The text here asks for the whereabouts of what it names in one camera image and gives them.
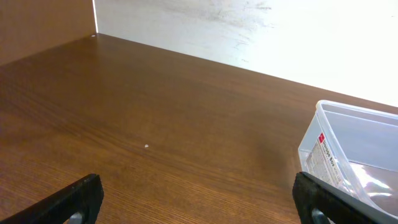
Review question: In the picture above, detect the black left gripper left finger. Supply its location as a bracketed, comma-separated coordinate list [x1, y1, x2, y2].
[1, 174, 104, 224]

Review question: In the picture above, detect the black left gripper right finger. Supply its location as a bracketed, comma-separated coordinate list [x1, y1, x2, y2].
[292, 172, 386, 224]

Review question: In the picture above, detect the clear plastic storage container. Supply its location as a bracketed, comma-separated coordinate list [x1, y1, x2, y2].
[298, 100, 397, 218]

